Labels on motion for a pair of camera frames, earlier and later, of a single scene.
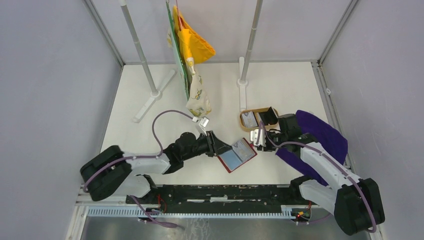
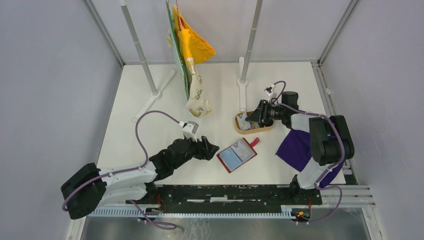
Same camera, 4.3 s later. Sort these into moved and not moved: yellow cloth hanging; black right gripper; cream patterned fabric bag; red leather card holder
Moved: black right gripper
Not moved: red leather card holder; yellow cloth hanging; cream patterned fabric bag
